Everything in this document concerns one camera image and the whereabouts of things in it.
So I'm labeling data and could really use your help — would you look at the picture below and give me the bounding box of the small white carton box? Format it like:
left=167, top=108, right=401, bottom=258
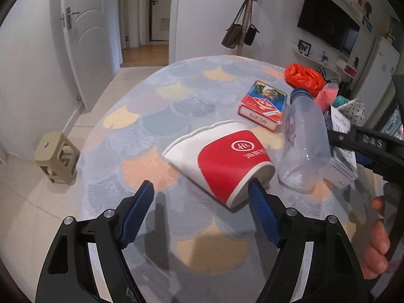
left=322, top=104, right=359, bottom=190

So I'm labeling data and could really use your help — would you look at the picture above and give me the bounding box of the small black bag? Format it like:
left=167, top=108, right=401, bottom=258
left=244, top=23, right=261, bottom=46

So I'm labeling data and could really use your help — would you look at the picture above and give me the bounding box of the person's right hand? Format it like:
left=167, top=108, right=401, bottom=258
left=361, top=196, right=392, bottom=280

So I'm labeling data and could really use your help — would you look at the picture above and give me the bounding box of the beige plastic stool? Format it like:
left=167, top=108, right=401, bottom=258
left=34, top=132, right=78, bottom=185

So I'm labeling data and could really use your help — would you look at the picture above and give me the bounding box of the clear plastic bottle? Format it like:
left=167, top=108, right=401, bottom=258
left=278, top=88, right=332, bottom=194

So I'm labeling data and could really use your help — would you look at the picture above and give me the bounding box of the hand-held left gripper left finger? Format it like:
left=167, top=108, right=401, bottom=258
left=35, top=180, right=155, bottom=303

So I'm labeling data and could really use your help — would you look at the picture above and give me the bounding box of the white wall shelf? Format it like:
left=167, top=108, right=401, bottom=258
left=290, top=44, right=341, bottom=79

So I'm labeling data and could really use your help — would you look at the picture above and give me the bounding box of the orange plastic bag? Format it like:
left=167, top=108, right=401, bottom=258
left=284, top=62, right=327, bottom=96

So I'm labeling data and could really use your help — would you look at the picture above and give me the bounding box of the wall-mounted black television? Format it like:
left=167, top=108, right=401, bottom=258
left=297, top=0, right=360, bottom=56

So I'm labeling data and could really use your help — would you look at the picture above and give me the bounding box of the brown tote bag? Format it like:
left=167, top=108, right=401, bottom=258
left=221, top=0, right=250, bottom=49

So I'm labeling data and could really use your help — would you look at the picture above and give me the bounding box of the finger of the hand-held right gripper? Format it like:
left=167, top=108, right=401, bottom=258
left=326, top=125, right=404, bottom=184

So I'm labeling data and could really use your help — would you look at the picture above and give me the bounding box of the white room door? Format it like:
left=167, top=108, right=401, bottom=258
left=60, top=0, right=123, bottom=112

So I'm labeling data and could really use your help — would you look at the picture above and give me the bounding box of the red and white paper cup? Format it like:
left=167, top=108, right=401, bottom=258
left=162, top=120, right=276, bottom=209

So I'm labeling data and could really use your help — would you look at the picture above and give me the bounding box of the polka dot pouch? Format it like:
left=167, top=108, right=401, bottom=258
left=336, top=98, right=367, bottom=125

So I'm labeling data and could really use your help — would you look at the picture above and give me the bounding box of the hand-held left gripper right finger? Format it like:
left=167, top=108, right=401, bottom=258
left=248, top=179, right=370, bottom=303

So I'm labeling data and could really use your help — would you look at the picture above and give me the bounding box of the framed butterfly picture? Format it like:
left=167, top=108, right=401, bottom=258
left=297, top=39, right=312, bottom=57

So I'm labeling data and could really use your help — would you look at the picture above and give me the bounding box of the red blue card box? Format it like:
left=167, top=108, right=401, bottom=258
left=237, top=80, right=288, bottom=132

